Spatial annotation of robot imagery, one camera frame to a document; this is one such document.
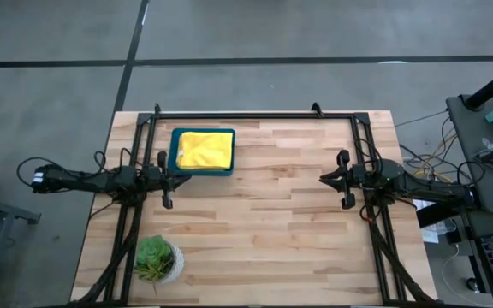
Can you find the black desk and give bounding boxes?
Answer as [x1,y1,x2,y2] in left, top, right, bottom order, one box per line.
[460,209,493,308]

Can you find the yellow microfiber towel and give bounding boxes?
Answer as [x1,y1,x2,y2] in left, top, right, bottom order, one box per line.
[175,131,235,171]

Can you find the tangled floor cables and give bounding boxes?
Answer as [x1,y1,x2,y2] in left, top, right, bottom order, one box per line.
[395,110,487,185]

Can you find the teal plastic bin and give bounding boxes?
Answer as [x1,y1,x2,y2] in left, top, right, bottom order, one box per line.
[167,127,236,177]

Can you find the black aluminium table frame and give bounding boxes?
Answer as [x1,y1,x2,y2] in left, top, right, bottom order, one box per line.
[69,102,444,308]

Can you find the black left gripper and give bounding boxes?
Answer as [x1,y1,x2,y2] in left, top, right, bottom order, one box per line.
[142,149,193,210]

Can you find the grey metal stand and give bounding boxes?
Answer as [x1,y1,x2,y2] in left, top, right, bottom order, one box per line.
[0,192,42,308]

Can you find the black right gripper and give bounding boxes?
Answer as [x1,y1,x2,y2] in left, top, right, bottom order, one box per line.
[318,149,370,210]

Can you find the white paper sheet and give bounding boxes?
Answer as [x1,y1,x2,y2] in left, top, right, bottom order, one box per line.
[412,197,443,245]

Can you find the green plant in white pot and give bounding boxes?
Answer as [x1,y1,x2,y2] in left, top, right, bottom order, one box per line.
[134,234,186,294]

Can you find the grey side desk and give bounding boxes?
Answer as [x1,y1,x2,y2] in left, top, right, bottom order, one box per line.
[445,92,493,215]

